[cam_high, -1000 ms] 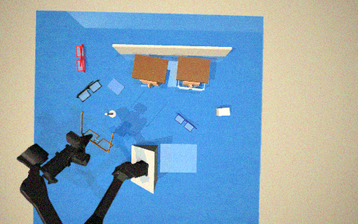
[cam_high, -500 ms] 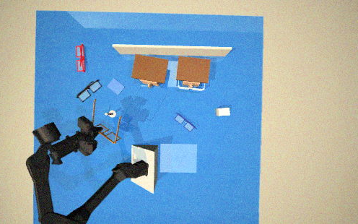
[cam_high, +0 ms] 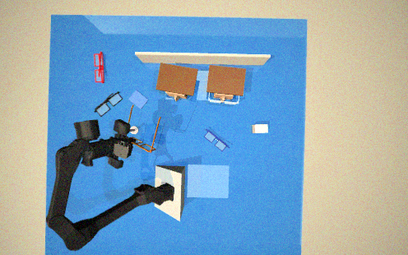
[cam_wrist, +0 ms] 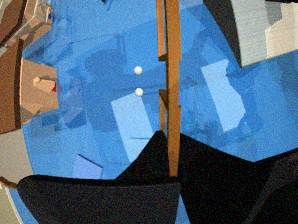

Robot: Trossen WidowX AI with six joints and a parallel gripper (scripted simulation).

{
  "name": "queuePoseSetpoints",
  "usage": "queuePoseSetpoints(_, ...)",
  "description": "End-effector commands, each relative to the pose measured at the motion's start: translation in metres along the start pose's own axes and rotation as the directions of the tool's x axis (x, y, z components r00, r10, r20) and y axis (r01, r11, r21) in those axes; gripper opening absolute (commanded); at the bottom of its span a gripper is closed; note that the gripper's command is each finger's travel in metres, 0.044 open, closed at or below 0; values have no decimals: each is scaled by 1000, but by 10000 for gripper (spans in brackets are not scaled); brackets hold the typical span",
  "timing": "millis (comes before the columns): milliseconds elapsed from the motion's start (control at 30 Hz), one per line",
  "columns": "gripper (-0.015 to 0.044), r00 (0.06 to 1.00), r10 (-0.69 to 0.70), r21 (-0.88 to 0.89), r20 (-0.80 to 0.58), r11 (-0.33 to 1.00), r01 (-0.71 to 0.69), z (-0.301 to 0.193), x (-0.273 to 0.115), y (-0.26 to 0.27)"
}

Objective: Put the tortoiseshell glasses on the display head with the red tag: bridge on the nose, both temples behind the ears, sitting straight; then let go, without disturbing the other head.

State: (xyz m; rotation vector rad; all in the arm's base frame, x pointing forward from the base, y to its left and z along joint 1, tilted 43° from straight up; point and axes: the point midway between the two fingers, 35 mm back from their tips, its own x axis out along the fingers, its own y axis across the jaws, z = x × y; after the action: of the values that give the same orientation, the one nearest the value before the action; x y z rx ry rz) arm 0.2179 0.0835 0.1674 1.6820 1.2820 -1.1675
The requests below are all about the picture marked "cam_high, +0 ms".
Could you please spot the cream flat bar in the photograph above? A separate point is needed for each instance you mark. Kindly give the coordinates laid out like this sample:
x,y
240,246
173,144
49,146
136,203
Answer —
x,y
203,58

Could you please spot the red-framed glasses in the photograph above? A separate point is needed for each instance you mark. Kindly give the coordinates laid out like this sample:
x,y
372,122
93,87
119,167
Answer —
x,y
99,74

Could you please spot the black-framed glasses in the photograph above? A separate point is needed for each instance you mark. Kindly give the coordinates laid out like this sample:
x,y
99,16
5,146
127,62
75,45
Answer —
x,y
103,108

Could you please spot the dark blue glasses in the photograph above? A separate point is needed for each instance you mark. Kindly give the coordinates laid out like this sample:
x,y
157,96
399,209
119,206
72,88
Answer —
x,y
211,137

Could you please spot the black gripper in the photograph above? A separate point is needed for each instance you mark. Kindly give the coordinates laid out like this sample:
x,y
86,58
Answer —
x,y
122,128

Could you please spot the tan display head with brown hair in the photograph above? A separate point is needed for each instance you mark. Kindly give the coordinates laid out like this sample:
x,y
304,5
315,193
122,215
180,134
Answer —
x,y
177,81

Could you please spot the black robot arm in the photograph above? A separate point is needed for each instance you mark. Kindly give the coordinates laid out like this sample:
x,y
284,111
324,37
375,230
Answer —
x,y
67,159

